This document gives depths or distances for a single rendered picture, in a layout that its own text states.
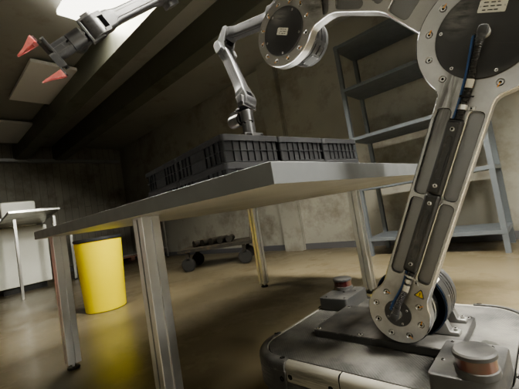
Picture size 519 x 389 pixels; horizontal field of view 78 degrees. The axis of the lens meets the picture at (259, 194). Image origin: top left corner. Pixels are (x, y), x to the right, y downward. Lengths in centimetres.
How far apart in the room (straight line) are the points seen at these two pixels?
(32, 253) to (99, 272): 307
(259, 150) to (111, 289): 211
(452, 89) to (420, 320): 50
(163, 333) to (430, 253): 76
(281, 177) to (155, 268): 60
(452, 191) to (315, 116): 374
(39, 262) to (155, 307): 507
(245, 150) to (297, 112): 335
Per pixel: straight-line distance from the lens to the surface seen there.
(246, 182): 58
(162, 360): 109
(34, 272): 604
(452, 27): 80
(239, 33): 169
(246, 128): 141
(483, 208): 375
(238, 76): 156
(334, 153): 169
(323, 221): 435
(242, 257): 414
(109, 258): 305
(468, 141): 76
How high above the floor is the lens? 62
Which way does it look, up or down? 3 degrees up
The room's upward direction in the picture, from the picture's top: 9 degrees counter-clockwise
